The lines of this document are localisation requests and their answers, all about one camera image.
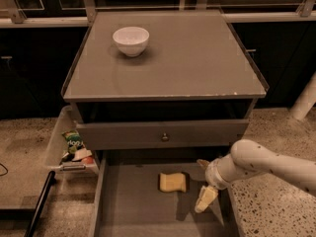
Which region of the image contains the black cable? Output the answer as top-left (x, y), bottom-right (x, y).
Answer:
top-left (0, 162), bottom-right (10, 178)

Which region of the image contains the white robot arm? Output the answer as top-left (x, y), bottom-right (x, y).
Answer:
top-left (195, 139), bottom-right (316, 213)

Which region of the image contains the white ceramic bowl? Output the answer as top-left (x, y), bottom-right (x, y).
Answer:
top-left (113, 27), bottom-right (150, 57)

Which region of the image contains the red and white packet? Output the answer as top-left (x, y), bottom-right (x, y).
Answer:
top-left (61, 148), bottom-right (94, 164)

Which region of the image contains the grey open middle drawer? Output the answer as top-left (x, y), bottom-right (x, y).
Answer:
top-left (89, 148), bottom-right (240, 237)

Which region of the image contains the green snack bag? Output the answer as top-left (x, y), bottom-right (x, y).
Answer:
top-left (62, 130), bottom-right (84, 154)

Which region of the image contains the grey drawer cabinet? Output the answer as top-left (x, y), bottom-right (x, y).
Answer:
top-left (60, 9), bottom-right (270, 163)

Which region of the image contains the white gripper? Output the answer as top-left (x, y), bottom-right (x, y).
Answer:
top-left (195, 158), bottom-right (230, 213)

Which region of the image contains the grey top drawer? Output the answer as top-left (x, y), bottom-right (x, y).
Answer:
top-left (76, 119), bottom-right (249, 150)

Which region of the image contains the white table leg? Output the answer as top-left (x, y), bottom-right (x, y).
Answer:
top-left (290, 72), bottom-right (316, 120)

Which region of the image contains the clear plastic bin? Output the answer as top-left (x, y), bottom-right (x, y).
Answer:
top-left (45, 106), bottom-right (99, 174)

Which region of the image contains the black pole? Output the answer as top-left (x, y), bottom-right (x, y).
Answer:
top-left (24, 171), bottom-right (56, 237)

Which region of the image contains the yellow sponge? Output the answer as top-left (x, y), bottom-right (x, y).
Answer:
top-left (159, 173), bottom-right (187, 193)

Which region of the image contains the round metal drawer knob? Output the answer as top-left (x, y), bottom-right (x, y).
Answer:
top-left (161, 133), bottom-right (170, 142)

